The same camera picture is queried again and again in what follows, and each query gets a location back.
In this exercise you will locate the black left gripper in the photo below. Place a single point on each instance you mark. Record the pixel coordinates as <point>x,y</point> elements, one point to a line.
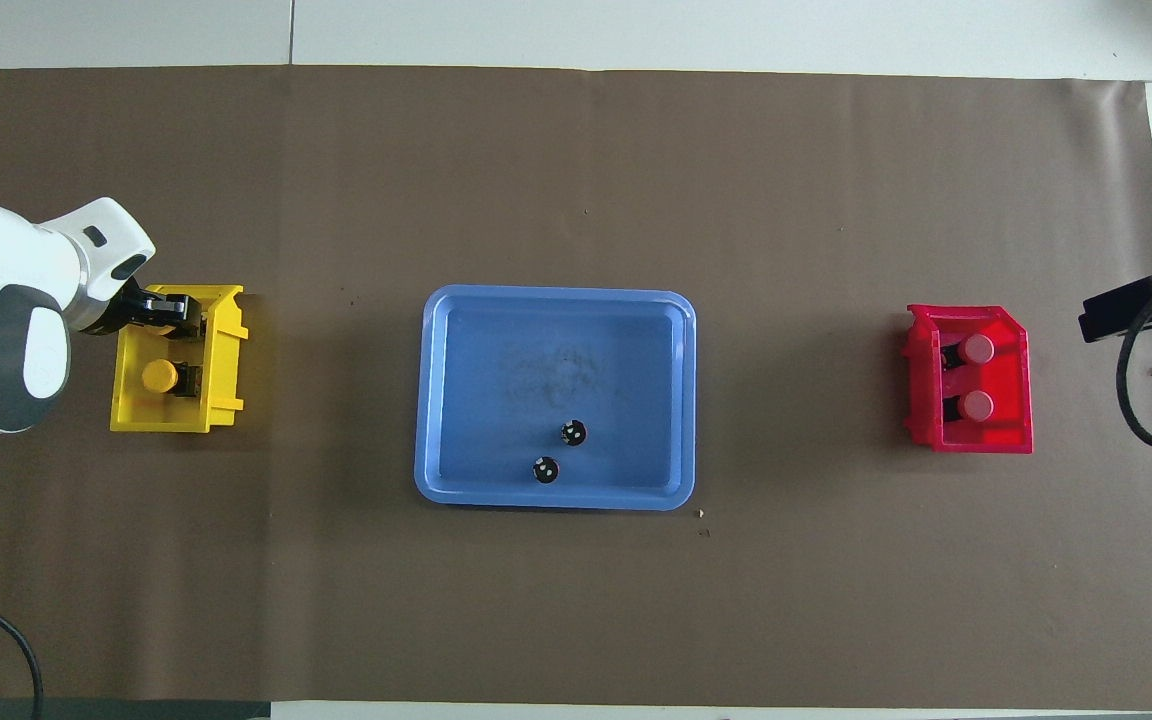
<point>126,312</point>

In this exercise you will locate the red push button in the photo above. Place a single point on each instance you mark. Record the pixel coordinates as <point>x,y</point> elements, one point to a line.
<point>976,405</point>
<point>976,348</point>

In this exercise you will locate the yellow plastic storage bin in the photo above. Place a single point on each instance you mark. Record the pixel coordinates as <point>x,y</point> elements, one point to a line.
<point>131,400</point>

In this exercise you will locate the red plastic storage bin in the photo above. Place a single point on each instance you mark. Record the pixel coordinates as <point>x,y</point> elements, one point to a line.
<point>1011,380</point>

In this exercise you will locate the blue plastic tray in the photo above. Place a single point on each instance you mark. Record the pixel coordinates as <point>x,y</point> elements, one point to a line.
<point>496,400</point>

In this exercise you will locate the black cylindrical capacitor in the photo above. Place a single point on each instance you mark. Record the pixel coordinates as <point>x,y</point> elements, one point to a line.
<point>545,470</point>
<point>573,433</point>

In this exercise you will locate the brown paper table mat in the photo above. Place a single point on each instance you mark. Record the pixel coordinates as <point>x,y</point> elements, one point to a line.
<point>576,600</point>

